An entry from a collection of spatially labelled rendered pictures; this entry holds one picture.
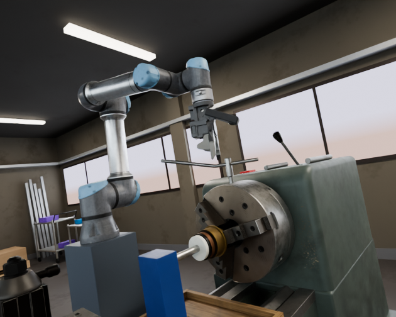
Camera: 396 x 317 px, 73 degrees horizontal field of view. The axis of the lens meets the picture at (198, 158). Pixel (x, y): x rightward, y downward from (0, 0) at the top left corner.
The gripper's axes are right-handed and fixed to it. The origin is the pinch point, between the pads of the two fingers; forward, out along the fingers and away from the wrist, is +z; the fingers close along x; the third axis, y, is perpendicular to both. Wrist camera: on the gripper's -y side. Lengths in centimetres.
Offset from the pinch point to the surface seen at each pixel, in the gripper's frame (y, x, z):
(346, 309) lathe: -34, -4, 54
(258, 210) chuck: -10.7, 10.0, 16.7
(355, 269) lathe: -42, -18, 47
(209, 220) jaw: 4.5, 7.2, 18.6
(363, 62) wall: -157, -247, -95
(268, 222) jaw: -13.1, 11.4, 20.4
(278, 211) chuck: -16.5, 6.8, 18.1
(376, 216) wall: -145, -252, 83
